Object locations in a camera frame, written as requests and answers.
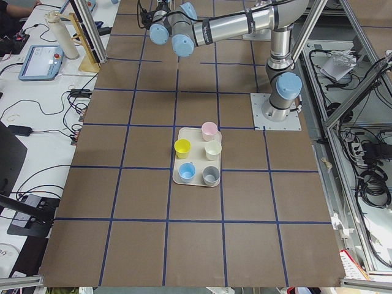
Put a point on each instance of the light blue plastic cup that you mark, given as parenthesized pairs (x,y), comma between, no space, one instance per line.
(187,172)

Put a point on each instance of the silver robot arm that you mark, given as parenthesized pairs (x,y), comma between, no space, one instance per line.
(185,31)

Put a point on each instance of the yellow plastic cup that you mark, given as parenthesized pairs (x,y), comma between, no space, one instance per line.
(182,148)

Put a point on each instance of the cream white plastic cup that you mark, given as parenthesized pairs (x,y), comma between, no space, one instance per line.
(213,150)

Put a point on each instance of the pink plastic cup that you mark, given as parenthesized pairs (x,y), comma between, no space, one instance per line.
(209,131)

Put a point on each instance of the grey plastic cup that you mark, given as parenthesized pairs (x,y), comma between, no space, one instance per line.
(211,175)

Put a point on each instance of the cream plastic tray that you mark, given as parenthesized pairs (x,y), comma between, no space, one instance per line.
(198,159)

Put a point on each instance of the wooden stand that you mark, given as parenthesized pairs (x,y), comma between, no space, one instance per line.
(89,63)

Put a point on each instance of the white paper roll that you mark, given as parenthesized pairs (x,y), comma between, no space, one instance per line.
(62,35)

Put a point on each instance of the crumpled white paper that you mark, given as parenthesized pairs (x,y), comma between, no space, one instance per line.
(339,64)

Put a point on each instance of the blue teach pendant tablet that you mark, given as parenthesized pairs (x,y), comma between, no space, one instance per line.
(42,63)

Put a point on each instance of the black power adapter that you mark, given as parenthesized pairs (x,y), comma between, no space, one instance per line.
(23,131)

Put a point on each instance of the black monitor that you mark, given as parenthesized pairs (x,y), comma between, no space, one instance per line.
(13,155)

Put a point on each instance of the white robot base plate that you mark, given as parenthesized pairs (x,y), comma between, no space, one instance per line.
(266,117)

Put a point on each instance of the aluminium frame post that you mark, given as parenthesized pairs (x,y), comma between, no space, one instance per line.
(90,31)

